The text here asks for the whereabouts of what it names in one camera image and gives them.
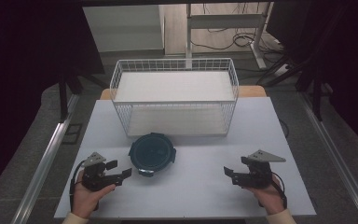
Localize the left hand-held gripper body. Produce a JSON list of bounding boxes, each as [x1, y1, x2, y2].
[[80, 151, 124, 192]]

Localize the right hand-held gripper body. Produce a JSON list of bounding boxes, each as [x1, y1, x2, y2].
[[231, 149, 287, 189]]

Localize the dark round lidded container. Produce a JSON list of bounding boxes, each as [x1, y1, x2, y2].
[[128, 132, 177, 178]]

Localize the white wire shelf rack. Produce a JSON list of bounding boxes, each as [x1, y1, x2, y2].
[[109, 57, 241, 138]]

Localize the person's left hand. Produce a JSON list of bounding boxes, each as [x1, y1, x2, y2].
[[71, 172, 117, 219]]

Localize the person's right hand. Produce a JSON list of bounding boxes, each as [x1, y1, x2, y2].
[[244, 175, 286, 217]]

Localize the black floor plate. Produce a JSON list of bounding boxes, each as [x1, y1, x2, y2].
[[62, 123, 84, 146]]

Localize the wooden table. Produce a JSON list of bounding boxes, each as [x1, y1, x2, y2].
[[100, 85, 268, 101]]

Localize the black metal stand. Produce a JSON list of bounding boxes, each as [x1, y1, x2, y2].
[[294, 62, 334, 121], [57, 73, 86, 123]]

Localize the white power strip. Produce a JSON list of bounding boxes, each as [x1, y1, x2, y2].
[[273, 63, 293, 77]]

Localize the dark curtain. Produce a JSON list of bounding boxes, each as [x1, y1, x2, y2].
[[266, 0, 358, 158], [0, 0, 105, 202]]

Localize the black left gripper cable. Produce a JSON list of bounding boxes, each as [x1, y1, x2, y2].
[[69, 160, 87, 213]]

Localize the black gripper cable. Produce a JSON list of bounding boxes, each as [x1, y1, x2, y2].
[[69, 160, 87, 213], [271, 172, 289, 210]]

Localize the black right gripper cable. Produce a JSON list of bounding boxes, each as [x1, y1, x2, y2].
[[271, 172, 289, 210]]

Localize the aluminium rail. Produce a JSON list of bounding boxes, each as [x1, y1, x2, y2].
[[10, 92, 80, 224], [298, 92, 358, 224]]

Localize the thin black floor cable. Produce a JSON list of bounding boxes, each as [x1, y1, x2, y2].
[[278, 118, 290, 140]]

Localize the black floor cables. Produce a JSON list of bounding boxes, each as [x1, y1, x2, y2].
[[189, 28, 285, 54]]

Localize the white metal desk frame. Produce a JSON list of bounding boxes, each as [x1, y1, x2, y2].
[[185, 2, 273, 70]]

